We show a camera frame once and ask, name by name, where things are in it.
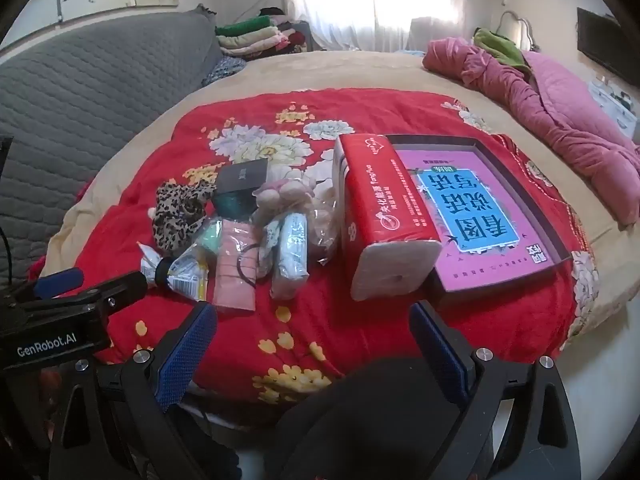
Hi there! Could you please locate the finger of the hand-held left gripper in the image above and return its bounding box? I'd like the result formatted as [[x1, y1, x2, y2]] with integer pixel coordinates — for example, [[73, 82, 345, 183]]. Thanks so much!
[[79, 270, 149, 317], [32, 267, 86, 302]]

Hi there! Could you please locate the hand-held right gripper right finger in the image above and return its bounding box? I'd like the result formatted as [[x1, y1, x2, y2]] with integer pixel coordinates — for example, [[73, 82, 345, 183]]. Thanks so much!
[[407, 300, 583, 480]]

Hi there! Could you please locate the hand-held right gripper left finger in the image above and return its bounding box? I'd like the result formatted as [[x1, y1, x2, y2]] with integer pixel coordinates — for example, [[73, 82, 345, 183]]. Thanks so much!
[[47, 302, 236, 480]]

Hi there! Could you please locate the white yellow tube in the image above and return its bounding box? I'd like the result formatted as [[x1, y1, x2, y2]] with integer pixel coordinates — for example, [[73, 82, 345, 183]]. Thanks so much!
[[137, 242, 211, 303]]

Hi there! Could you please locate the leopard print scarf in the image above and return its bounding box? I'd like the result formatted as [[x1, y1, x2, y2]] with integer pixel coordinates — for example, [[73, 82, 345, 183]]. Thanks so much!
[[150, 182, 217, 253]]

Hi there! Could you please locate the pink soft pack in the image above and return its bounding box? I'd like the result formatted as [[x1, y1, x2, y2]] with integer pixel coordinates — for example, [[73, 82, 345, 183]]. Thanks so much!
[[212, 220, 266, 313]]

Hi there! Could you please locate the mint green wipes pack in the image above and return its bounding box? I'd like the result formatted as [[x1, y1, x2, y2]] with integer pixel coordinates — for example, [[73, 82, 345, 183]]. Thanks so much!
[[192, 217, 226, 261]]

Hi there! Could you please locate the green floral tissue pack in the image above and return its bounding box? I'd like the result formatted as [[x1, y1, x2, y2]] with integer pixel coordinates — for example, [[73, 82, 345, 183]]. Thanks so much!
[[270, 212, 311, 301]]

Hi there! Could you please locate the dark grey cardboard box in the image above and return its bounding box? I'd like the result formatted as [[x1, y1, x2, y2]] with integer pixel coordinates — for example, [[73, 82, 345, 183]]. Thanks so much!
[[385, 133, 574, 306]]

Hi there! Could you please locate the red floral blanket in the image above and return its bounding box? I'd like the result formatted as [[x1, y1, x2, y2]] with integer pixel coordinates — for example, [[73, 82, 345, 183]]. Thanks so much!
[[65, 87, 601, 428]]

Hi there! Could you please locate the pink book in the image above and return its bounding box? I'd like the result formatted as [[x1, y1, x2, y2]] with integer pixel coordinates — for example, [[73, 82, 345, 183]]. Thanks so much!
[[395, 147, 558, 293]]

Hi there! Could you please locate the red tissue pack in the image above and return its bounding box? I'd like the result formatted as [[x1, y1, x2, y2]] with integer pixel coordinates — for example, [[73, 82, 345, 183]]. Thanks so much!
[[331, 132, 443, 302]]

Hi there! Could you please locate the small dark box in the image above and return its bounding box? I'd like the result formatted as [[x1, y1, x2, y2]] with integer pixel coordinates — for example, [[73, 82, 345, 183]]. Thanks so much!
[[212, 160, 271, 218]]

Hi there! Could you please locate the grey quilted cover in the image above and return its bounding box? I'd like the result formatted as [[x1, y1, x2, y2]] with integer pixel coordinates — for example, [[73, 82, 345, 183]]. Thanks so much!
[[0, 7, 223, 291]]

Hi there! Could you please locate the clear plastic bag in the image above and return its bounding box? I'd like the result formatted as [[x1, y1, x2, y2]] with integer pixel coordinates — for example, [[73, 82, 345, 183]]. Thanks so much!
[[300, 175, 346, 263]]

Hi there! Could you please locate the pale pink plush toy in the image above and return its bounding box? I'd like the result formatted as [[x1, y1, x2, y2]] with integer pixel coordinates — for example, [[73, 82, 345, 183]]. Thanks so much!
[[252, 177, 316, 221]]

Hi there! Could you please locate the blue patterned cloth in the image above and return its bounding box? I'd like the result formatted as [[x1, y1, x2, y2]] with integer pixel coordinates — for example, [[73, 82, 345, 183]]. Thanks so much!
[[202, 55, 248, 86]]

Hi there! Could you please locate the pink quilt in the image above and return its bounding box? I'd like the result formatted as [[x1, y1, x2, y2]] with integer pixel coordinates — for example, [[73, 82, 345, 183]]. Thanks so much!
[[422, 37, 640, 226]]

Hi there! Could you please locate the stack of folded clothes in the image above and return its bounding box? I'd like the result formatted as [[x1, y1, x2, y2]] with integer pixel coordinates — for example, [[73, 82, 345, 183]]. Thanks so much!
[[215, 7, 313, 58]]

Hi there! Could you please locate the beige bed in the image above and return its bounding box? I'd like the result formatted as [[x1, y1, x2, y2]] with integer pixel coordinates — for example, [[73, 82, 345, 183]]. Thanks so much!
[[42, 50, 640, 356]]

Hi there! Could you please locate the white drawer cabinet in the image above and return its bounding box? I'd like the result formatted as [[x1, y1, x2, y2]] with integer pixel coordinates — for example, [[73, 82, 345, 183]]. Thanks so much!
[[587, 80, 640, 136]]

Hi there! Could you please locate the green cloth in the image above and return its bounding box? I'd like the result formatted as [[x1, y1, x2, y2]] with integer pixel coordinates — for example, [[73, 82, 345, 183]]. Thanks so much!
[[472, 27, 531, 73]]

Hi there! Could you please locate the white curtain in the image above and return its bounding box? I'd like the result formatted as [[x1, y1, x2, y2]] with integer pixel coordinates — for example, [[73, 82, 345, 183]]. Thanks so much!
[[282, 0, 496, 53]]

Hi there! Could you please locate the black cable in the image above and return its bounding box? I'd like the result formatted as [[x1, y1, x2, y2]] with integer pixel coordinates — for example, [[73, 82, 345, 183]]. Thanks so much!
[[0, 225, 13, 288]]

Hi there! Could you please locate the black hair tie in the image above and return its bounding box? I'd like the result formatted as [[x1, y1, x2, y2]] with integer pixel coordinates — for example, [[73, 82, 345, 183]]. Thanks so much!
[[235, 242, 266, 283]]

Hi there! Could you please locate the black wall television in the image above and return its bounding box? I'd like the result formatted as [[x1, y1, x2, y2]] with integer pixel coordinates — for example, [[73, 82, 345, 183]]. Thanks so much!
[[576, 7, 640, 86]]

